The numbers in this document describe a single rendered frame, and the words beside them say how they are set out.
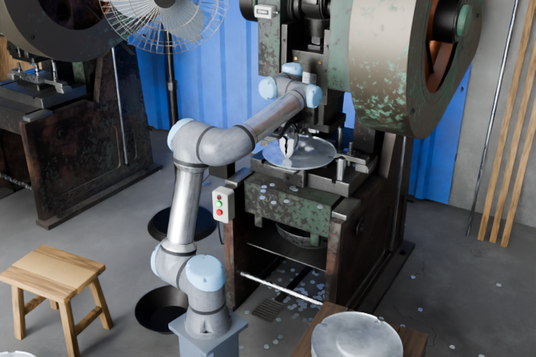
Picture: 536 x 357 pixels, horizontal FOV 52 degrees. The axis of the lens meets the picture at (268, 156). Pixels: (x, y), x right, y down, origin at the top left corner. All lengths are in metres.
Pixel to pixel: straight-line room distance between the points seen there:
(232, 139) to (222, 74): 2.29
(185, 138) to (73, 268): 0.95
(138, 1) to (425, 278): 1.88
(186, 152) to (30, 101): 1.75
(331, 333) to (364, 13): 1.02
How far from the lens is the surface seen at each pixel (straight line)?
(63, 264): 2.45
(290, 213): 2.20
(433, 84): 2.17
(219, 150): 1.59
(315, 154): 2.15
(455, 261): 3.04
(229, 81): 3.87
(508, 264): 3.11
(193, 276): 1.70
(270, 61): 2.13
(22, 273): 2.45
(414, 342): 2.01
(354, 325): 1.96
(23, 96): 3.33
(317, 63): 2.09
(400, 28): 1.59
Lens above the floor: 1.71
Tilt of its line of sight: 26 degrees down
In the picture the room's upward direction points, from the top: straight up
